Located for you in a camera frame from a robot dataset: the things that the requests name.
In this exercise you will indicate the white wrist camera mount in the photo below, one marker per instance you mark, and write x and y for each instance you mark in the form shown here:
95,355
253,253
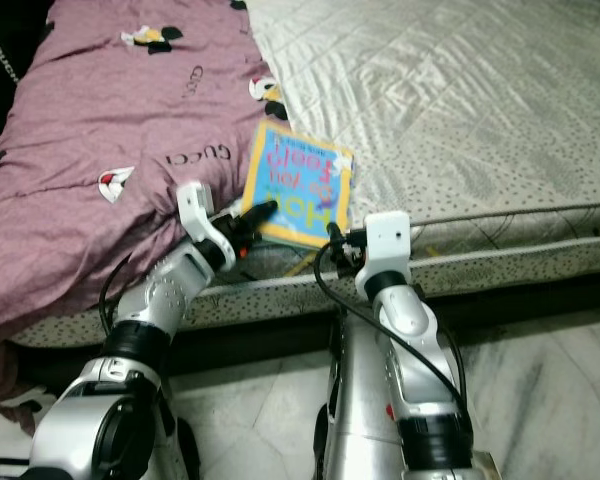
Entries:
195,205
385,240

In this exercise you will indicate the dark bed base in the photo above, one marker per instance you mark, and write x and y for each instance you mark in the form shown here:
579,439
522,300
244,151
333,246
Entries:
540,290

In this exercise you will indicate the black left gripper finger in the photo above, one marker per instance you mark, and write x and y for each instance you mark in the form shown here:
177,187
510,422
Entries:
258,215

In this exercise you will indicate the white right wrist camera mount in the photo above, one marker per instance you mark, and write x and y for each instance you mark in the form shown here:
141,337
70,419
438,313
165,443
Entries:
385,240

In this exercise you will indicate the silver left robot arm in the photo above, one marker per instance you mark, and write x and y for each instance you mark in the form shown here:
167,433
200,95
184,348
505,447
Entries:
170,290

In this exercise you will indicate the silver right robot leg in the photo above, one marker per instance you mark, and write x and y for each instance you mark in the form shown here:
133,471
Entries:
360,400

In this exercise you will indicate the purple printed blanket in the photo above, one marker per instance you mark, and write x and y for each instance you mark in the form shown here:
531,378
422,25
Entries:
100,110

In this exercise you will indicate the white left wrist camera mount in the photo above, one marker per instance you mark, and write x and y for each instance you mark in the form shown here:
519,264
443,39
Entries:
195,205

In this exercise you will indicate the black printed bag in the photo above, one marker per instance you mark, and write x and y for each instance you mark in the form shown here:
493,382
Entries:
0,80

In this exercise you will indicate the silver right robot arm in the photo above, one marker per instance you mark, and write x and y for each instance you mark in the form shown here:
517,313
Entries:
415,330

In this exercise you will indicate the white quilted mattress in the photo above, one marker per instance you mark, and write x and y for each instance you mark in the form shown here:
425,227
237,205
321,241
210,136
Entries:
440,90

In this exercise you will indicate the colourful children's book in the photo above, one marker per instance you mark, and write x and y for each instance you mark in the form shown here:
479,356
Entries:
295,170

